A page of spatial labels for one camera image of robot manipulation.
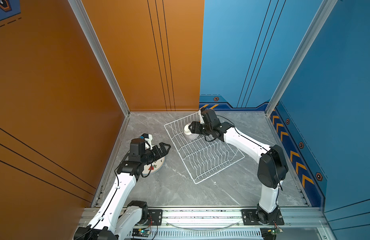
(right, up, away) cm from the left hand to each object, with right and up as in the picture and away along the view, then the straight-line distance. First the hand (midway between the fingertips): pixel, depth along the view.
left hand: (165, 147), depth 79 cm
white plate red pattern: (-9, -13, +9) cm, 18 cm away
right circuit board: (+51, -39, -9) cm, 65 cm away
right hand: (+14, +11, +8) cm, 20 cm away
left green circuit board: (-10, -39, -8) cm, 41 cm away
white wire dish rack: (+21, -8, +13) cm, 26 cm away
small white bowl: (+11, +9, +7) cm, 16 cm away
